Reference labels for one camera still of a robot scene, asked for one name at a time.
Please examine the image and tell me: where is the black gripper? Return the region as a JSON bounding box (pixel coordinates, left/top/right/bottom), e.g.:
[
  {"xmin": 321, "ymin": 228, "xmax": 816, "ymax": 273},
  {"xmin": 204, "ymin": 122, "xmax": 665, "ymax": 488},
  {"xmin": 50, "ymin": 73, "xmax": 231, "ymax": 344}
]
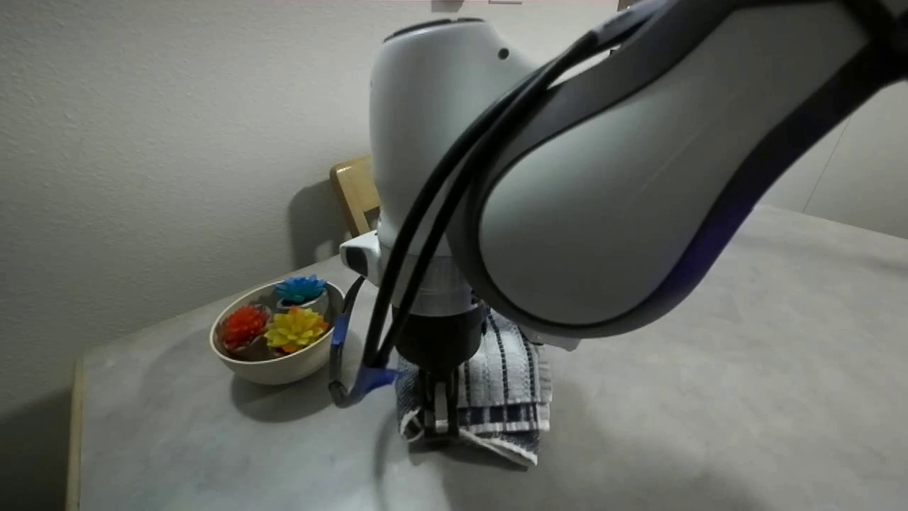
[{"xmin": 396, "ymin": 308, "xmax": 482, "ymax": 437}]

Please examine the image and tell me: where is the blue grey towel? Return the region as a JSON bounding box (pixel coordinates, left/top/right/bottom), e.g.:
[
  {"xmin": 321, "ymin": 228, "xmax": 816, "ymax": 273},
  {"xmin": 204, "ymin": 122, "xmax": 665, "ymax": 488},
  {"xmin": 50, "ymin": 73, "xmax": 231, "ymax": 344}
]
[{"xmin": 396, "ymin": 303, "xmax": 556, "ymax": 472}]

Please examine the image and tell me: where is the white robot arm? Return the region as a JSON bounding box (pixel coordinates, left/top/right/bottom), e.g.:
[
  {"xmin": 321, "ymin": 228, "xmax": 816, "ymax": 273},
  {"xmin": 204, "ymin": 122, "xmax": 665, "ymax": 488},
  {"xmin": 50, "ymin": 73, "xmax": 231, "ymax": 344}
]
[{"xmin": 369, "ymin": 0, "xmax": 908, "ymax": 437}]

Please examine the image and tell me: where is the yellow toy flower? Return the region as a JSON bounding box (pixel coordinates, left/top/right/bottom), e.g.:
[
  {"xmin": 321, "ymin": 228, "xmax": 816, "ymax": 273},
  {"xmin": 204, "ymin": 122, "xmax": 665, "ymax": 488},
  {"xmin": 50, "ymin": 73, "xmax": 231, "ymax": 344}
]
[{"xmin": 265, "ymin": 308, "xmax": 331, "ymax": 352}]

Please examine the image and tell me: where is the blue toy flower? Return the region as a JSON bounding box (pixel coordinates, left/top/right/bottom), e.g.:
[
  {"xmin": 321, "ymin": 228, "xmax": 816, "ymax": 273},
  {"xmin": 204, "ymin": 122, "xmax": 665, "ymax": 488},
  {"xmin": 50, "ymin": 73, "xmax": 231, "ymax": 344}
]
[{"xmin": 277, "ymin": 276, "xmax": 328, "ymax": 303}]

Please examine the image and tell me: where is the beige bowl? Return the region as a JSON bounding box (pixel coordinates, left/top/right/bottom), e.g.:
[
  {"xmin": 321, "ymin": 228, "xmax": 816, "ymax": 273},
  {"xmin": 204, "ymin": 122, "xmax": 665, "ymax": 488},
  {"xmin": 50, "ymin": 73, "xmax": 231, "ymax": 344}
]
[{"xmin": 210, "ymin": 276, "xmax": 343, "ymax": 386}]

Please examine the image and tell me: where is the red toy flower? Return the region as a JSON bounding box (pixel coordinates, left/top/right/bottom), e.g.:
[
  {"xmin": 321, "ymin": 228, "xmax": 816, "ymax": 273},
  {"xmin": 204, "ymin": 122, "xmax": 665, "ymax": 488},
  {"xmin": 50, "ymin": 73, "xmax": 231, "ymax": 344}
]
[{"xmin": 218, "ymin": 308, "xmax": 268, "ymax": 349}]

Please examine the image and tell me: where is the wooden chair behind table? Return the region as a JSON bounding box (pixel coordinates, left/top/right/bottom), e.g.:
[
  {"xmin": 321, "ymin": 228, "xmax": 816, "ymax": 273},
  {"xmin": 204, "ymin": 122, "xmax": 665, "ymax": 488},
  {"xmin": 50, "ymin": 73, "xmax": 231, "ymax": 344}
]
[{"xmin": 331, "ymin": 160, "xmax": 380, "ymax": 235}]

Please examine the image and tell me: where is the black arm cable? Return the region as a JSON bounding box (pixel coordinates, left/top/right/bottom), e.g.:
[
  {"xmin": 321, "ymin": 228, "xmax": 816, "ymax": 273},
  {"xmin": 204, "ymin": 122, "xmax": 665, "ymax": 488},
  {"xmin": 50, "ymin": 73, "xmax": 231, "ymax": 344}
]
[{"xmin": 328, "ymin": 27, "xmax": 609, "ymax": 410}]

